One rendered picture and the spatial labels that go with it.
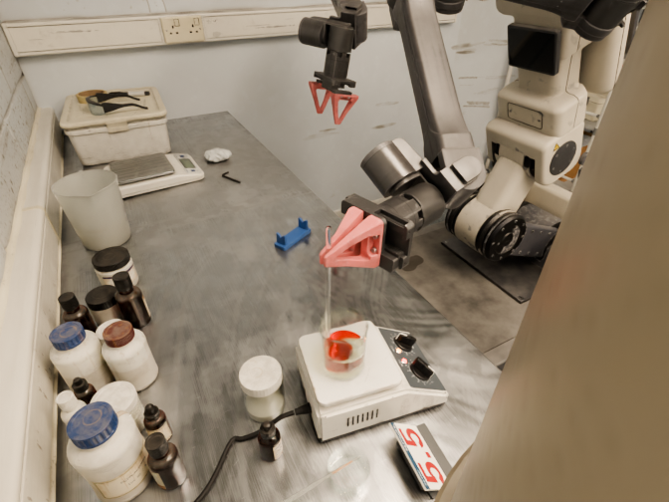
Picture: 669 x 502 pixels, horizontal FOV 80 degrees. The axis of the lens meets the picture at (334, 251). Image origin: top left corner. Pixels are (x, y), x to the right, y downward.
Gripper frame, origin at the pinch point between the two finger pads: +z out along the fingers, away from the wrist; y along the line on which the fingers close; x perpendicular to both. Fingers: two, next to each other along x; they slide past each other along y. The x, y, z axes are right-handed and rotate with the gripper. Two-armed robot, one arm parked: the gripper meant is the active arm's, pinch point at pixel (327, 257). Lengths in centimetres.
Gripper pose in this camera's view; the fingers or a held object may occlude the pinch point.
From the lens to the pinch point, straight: 45.9
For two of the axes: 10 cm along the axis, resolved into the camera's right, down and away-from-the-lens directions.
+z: -7.2, 4.0, -5.6
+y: 6.9, 4.3, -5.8
